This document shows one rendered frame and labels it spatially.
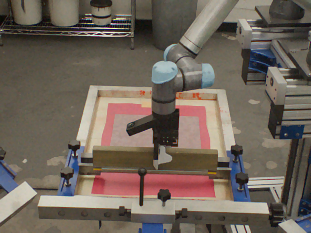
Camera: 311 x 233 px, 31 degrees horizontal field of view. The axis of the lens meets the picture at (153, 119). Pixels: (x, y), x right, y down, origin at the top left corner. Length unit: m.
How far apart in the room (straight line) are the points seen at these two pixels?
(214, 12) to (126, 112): 0.71
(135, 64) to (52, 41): 0.90
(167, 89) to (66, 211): 0.47
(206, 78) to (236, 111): 2.59
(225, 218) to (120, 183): 0.41
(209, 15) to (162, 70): 0.26
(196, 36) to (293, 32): 0.84
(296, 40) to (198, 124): 0.61
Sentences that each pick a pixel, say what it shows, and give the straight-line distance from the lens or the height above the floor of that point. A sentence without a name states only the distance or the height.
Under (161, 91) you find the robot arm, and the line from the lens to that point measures 1.68.
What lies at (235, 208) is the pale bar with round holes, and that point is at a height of 1.04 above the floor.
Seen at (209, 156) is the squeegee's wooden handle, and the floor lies 1.09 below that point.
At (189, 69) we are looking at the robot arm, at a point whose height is 1.39.
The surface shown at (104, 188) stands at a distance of 1.91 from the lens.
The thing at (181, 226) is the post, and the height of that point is 0.01.
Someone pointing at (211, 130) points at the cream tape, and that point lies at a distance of 2.23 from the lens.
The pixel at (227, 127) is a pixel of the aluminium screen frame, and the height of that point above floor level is 0.99.
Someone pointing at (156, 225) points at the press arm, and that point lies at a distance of 1.64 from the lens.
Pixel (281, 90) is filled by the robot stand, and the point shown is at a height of 1.19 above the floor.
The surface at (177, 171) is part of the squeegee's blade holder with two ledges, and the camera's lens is 1.85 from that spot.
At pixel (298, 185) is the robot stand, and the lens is 2.69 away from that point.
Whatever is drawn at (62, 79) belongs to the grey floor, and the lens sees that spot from 4.70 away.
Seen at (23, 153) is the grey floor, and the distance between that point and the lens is 3.83.
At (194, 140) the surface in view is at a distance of 2.16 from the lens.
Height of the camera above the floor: 2.13
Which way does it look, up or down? 31 degrees down
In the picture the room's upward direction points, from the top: 2 degrees clockwise
